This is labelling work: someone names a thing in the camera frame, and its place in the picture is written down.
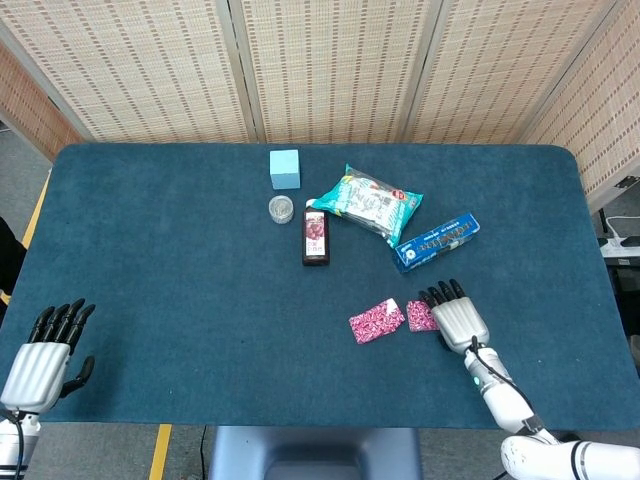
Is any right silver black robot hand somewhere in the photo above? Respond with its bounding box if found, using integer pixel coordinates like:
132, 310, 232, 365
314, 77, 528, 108
418, 278, 490, 354

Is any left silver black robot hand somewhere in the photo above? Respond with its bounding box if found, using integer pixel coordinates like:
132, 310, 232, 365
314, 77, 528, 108
0, 298, 96, 414

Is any pink patterned packet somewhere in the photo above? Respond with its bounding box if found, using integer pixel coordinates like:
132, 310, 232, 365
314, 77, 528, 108
348, 297, 407, 345
406, 299, 441, 334

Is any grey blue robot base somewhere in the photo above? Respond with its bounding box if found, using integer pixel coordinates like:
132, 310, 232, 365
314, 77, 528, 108
207, 426, 425, 480

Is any long blue cardboard box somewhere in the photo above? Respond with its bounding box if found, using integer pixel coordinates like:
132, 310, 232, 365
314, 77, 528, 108
394, 212, 482, 275

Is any black object beside table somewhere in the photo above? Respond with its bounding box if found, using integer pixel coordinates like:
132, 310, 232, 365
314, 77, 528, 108
0, 217, 29, 321

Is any teal white snack bag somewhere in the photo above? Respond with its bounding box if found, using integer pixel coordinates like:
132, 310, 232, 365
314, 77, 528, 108
310, 163, 425, 250

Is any blue felt table mat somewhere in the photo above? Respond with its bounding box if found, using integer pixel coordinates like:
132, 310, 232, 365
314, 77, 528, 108
0, 143, 640, 431

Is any dark red juice bottle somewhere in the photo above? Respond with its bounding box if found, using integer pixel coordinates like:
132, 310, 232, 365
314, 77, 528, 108
301, 198, 332, 267

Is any white power strip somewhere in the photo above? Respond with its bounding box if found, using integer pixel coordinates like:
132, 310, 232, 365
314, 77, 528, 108
598, 236, 640, 259

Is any small clear round jar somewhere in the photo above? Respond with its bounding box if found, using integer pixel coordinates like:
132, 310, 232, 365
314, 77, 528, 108
267, 195, 295, 225

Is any light blue cube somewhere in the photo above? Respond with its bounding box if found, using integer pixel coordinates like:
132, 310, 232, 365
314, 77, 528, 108
269, 148, 302, 191

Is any woven bamboo screen panel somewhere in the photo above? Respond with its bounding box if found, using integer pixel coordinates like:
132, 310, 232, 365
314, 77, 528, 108
0, 42, 84, 164
227, 0, 444, 145
402, 0, 629, 146
519, 0, 640, 211
0, 0, 259, 145

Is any white power cable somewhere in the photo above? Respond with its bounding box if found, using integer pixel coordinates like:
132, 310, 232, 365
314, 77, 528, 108
604, 215, 640, 242

